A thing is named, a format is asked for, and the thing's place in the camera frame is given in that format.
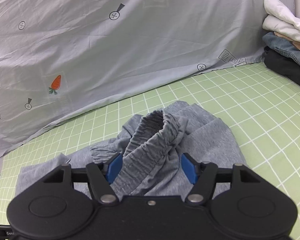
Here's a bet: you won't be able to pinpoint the grey sweatpants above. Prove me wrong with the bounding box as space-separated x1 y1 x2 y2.
15 101 245 198

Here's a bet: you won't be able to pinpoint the green grid mat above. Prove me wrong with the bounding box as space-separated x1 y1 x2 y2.
0 63 300 239

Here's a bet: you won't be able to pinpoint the grey carrot print sheet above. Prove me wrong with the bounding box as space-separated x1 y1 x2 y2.
0 0 296 163

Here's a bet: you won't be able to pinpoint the black folded garment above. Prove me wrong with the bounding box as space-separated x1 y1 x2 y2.
264 47 300 86

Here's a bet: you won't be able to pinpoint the blue denim folded garment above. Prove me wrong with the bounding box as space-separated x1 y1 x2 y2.
262 32 300 66

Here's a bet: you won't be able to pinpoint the beige folded garment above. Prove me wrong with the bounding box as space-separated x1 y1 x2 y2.
274 32 300 51

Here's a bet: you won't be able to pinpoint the white folded garment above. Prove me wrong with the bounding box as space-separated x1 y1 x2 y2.
262 0 300 42

